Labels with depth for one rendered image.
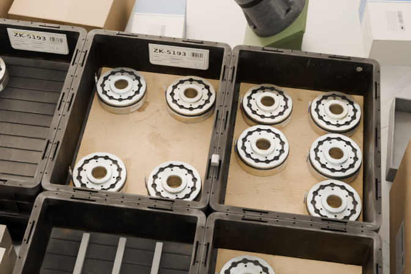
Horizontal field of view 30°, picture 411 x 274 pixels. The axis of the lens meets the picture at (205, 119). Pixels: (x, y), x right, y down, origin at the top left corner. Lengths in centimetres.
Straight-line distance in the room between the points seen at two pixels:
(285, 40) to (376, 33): 23
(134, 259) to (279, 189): 31
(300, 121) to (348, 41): 41
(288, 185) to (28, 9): 71
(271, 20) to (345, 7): 33
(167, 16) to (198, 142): 41
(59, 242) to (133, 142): 26
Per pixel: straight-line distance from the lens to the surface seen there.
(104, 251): 142
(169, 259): 140
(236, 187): 148
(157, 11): 184
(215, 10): 197
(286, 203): 147
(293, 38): 174
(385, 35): 185
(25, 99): 164
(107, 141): 155
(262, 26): 176
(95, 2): 178
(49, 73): 168
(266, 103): 159
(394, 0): 193
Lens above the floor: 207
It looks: 52 degrees down
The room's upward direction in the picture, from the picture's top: 2 degrees clockwise
